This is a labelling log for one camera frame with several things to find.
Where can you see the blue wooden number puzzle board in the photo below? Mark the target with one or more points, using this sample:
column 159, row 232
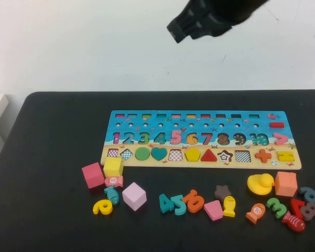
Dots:
column 157, row 122

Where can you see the red wooden triangle piece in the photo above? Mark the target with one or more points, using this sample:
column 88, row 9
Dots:
column 209, row 157

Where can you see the pink wooden greater-than sign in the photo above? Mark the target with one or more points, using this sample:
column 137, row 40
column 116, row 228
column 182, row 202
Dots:
column 284, row 139

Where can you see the dark pink foam cube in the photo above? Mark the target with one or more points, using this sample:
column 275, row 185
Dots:
column 92, row 175

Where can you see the teal wooden heart piece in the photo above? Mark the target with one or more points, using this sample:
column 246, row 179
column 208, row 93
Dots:
column 159, row 153

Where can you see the yellow rubber duck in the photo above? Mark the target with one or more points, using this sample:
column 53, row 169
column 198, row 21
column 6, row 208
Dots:
column 259, row 185

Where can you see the yellow wooden fish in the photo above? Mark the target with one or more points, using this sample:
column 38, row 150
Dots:
column 229, row 207

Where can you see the red wooden number seven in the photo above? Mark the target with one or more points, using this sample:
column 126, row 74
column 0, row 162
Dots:
column 296, row 203

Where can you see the orange wooden fish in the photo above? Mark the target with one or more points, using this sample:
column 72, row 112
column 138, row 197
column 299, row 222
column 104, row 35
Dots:
column 255, row 213

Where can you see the yellow wooden equals sign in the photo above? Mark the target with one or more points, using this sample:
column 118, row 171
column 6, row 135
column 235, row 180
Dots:
column 285, row 153

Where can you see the brown wooden star piece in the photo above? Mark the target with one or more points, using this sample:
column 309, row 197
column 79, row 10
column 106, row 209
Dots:
column 222, row 192

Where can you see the green wooden number three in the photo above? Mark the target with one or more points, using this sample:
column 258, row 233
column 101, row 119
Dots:
column 280, row 210

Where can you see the yellow wooden number nine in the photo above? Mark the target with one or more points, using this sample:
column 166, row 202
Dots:
column 97, row 209

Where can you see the teal wooden fish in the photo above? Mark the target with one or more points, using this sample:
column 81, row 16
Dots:
column 112, row 194

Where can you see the pink wooden trapezoid piece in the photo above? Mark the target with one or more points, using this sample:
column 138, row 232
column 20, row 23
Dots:
column 214, row 210

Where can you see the yellow foam cube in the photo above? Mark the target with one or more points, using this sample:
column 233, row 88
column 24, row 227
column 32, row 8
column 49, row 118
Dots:
column 112, row 166

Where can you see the orange foam cube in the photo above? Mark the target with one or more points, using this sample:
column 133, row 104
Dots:
column 286, row 184

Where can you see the green wooden circle piece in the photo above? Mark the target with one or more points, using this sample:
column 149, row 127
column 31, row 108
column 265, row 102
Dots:
column 142, row 153

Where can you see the teal wooden number five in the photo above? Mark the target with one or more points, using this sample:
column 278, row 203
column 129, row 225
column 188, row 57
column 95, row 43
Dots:
column 181, row 208

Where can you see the teal wooden number four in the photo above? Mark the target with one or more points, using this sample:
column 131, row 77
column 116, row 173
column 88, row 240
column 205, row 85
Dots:
column 167, row 206

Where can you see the red wooden fish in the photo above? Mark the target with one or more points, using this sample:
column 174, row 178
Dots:
column 294, row 222

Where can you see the yellow wooden pentagon piece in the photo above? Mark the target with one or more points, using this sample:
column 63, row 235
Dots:
column 192, row 155

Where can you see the light pink foam cube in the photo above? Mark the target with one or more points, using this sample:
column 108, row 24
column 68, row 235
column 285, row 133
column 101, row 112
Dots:
column 134, row 196

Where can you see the orange wooden plus sign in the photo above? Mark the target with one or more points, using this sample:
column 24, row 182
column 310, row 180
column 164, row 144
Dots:
column 263, row 155

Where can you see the pink wooden number five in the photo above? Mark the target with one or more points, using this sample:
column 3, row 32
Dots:
column 176, row 137

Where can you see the pink wooden fish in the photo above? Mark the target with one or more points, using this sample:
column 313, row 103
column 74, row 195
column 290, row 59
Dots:
column 113, row 181

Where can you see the brown wooden number eight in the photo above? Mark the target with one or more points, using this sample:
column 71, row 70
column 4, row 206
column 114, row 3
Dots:
column 309, row 212

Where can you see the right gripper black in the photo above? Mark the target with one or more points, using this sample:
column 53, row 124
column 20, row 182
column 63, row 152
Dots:
column 225, row 11

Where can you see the red wooden minus sign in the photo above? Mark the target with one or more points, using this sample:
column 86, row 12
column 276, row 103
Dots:
column 277, row 125

